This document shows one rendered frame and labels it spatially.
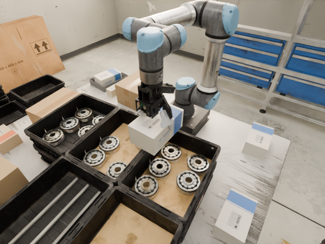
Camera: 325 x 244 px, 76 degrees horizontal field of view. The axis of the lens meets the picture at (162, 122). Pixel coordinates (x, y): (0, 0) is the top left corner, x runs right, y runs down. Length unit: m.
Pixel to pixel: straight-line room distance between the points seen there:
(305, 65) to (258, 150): 1.49
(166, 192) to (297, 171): 1.66
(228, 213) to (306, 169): 1.57
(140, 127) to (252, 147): 0.73
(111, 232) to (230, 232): 0.46
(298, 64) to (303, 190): 1.24
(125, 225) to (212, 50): 0.84
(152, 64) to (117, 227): 0.61
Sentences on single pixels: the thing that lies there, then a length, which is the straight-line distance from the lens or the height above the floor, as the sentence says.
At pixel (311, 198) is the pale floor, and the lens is 2.26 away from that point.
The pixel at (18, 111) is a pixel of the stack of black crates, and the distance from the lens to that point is 2.48.
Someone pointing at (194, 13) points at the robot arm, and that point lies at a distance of 1.01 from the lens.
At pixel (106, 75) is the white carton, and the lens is 1.83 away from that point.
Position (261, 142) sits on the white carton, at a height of 0.79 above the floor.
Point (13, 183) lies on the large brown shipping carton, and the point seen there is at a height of 0.84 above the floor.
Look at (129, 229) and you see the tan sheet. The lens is 0.89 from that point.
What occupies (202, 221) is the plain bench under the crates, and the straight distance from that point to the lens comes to 1.05.
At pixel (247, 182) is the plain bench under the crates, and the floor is 0.70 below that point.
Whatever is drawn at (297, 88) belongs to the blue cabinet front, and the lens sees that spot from 2.71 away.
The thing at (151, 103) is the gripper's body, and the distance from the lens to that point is 0.69.
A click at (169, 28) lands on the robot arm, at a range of 0.70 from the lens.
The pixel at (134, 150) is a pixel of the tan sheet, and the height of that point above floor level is 0.83.
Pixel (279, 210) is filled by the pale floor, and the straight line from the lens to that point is 2.06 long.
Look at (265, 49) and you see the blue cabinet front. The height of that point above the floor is 0.75.
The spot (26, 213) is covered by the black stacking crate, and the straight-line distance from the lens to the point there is 1.05.
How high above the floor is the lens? 1.65
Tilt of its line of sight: 41 degrees down
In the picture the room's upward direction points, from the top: straight up
